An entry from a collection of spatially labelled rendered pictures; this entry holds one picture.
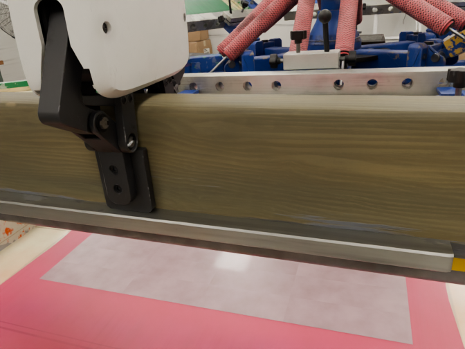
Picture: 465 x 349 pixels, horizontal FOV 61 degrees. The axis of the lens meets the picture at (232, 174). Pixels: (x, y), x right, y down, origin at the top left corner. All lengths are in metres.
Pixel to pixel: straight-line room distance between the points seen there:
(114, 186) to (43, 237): 0.29
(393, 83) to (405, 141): 0.70
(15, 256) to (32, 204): 0.22
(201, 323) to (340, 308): 0.11
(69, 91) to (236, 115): 0.08
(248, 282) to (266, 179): 0.18
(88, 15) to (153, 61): 0.05
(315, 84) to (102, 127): 0.73
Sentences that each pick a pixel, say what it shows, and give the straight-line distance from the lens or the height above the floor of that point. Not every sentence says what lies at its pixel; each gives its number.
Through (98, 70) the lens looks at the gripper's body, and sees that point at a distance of 0.19.
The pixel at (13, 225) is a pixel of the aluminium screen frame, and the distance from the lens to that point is 0.53.
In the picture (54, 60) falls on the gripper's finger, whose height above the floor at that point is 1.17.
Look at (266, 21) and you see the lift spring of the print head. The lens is 1.34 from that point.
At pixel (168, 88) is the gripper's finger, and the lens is 0.26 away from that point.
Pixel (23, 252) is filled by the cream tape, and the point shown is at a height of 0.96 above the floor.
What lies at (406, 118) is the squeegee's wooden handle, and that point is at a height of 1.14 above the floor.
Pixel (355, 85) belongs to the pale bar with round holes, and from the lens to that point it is 0.90.
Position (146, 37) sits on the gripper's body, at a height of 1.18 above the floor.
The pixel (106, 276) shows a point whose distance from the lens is 0.42.
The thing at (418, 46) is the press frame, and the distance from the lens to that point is 1.29.
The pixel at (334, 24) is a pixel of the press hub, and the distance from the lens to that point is 1.45.
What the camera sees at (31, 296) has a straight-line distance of 0.43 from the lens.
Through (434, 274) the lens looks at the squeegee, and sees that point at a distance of 0.24.
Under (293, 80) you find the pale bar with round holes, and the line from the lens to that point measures 0.91.
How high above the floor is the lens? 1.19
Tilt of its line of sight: 23 degrees down
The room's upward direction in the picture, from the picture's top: 5 degrees counter-clockwise
